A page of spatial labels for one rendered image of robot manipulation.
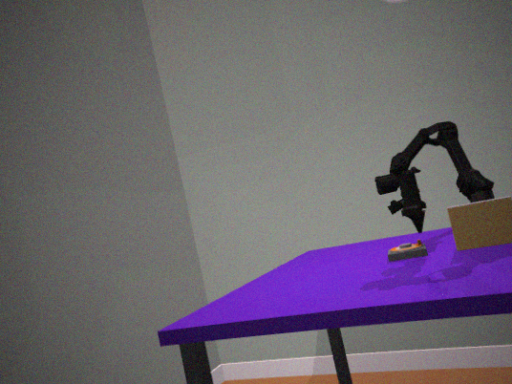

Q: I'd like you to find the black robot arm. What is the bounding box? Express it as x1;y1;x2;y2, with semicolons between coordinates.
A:
375;121;495;203

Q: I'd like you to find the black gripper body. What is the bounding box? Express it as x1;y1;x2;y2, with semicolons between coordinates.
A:
400;186;427;216

